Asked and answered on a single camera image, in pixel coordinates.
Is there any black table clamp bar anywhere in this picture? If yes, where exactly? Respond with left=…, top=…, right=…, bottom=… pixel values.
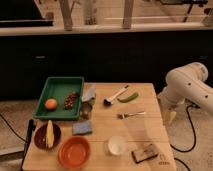
left=22, top=119, right=36, bottom=163

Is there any black power cable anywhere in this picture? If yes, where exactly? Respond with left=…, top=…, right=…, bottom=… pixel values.
left=169, top=104, right=198, bottom=171

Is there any white cup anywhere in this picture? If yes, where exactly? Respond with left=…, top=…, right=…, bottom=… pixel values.
left=107, top=136, right=126, bottom=156

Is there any blue sponge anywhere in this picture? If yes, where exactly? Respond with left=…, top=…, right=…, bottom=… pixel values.
left=72, top=120, right=92, bottom=135

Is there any red bowl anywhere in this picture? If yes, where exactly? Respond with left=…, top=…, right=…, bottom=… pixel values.
left=58, top=136, right=91, bottom=169

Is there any dark maroon plate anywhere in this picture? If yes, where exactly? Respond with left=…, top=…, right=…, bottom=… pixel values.
left=34, top=124, right=61, bottom=150

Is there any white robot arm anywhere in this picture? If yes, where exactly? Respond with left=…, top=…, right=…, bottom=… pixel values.
left=157, top=62, right=213, bottom=125

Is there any yellow corn cob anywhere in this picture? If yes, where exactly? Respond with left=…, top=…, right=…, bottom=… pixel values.
left=46, top=120, right=54, bottom=148

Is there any green plastic tray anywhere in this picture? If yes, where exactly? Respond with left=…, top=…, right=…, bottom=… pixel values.
left=34, top=77, right=84, bottom=121

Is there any wooden cutting board table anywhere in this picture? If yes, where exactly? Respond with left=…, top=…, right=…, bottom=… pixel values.
left=23, top=83, right=176, bottom=171

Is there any silver metal fork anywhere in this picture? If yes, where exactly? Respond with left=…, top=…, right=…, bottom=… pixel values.
left=117, top=111, right=146, bottom=119

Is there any orange fruit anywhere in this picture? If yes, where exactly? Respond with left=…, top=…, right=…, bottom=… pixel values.
left=45, top=98, right=58, bottom=110

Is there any brown grape bunch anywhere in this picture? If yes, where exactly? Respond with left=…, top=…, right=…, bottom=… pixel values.
left=64, top=92, right=78, bottom=110

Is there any small metal cup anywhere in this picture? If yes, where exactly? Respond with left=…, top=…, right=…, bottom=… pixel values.
left=80, top=102, right=92, bottom=119

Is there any grey folded cloth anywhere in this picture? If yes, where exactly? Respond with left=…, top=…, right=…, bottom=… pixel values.
left=81, top=84, right=96, bottom=102

